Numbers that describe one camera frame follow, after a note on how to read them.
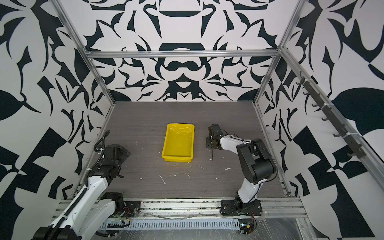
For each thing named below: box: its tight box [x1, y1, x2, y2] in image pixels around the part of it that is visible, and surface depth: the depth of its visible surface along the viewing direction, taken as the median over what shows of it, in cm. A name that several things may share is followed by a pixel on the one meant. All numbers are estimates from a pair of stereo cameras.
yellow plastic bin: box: [161, 123, 195, 163], surface depth 96 cm
